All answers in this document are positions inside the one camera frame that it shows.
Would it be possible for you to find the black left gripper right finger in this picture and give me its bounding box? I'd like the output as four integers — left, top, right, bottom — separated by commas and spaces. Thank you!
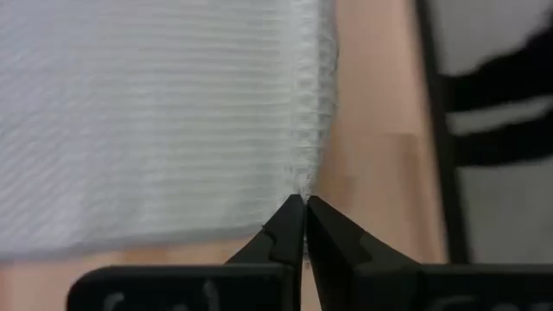
305, 195, 553, 311

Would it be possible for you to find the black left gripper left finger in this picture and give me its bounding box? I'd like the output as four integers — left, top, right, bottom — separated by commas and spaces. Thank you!
67, 194, 306, 311

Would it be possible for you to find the grey microfiber towel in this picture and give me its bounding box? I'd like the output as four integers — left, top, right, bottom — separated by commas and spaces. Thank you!
0, 0, 339, 263

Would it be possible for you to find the black aluminium table frame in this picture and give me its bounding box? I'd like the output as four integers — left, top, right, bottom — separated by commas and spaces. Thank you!
413, 0, 473, 264

